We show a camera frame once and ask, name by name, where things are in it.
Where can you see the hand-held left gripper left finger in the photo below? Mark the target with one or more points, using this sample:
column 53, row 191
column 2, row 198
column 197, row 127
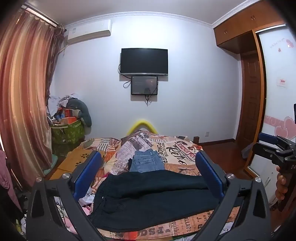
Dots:
column 89, row 171

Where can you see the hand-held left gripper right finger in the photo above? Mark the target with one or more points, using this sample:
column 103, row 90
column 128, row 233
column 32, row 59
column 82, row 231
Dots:
column 209, row 173

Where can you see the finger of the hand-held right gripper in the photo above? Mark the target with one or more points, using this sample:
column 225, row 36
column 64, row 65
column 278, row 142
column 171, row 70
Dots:
column 268, row 138
column 263, row 150

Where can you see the dark green pants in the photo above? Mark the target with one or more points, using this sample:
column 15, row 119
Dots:
column 150, row 190

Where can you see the person's right hand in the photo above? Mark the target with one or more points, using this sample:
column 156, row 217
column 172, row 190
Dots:
column 281, row 183

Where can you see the grey cloth bundle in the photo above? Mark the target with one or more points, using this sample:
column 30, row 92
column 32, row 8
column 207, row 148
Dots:
column 248, row 150

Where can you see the wooden bedside board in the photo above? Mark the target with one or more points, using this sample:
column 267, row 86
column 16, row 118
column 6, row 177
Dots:
column 78, row 157

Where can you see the crumpled white cloth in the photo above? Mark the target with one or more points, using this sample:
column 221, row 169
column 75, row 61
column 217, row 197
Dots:
column 86, row 199

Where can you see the wooden bedpost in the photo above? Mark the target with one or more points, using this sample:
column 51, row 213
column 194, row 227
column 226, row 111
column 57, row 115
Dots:
column 196, row 139

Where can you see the printed bed blanket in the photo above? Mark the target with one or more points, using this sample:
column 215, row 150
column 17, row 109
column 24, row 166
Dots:
column 175, row 153

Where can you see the green storage bag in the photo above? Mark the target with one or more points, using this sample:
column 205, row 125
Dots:
column 69, row 134

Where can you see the brown wooden door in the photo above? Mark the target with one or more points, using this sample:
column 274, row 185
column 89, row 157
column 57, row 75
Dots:
column 249, row 97

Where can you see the orange cardboard box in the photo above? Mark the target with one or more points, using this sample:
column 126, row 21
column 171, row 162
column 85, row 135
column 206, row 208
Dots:
column 69, row 119

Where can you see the blue jeans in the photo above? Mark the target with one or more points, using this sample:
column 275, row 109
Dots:
column 145, row 162

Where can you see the red and white sticker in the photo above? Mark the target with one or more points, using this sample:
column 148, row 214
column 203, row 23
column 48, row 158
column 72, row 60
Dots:
column 283, row 82

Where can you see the yellow foam tube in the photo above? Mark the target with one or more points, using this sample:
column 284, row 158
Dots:
column 141, row 122

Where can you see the pile of white clothes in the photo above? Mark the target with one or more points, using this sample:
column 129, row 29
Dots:
column 55, row 103

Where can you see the pink garment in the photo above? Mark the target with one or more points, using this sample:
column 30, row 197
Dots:
column 7, row 176

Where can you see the striped orange curtain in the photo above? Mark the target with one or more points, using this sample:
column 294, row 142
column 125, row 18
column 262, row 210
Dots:
column 23, row 81

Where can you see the wooden overhead cabinet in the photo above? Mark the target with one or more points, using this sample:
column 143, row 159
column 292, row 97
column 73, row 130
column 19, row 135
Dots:
column 240, row 25

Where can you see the white air conditioner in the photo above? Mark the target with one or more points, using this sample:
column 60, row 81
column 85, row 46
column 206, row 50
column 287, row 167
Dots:
column 90, row 31

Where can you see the small black wall monitor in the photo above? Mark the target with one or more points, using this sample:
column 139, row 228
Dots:
column 144, row 85

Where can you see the black wall television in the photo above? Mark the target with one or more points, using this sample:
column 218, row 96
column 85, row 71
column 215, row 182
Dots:
column 144, row 61

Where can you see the white curtain rail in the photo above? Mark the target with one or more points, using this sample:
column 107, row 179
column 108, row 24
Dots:
column 44, row 17

